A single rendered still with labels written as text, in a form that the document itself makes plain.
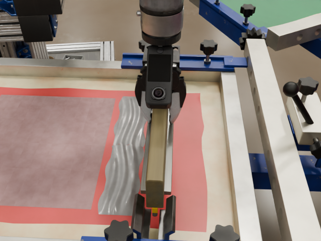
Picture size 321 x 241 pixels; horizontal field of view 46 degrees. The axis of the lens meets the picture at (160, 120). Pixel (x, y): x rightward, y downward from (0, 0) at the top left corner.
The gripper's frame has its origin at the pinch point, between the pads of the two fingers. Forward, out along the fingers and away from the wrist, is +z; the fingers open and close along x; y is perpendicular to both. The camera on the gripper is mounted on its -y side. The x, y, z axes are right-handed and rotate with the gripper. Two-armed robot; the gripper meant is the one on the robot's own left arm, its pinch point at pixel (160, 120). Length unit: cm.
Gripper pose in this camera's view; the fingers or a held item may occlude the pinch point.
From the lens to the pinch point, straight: 79.7
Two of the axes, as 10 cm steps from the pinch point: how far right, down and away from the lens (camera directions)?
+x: -10.0, -0.4, 0.4
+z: 0.0, 7.4, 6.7
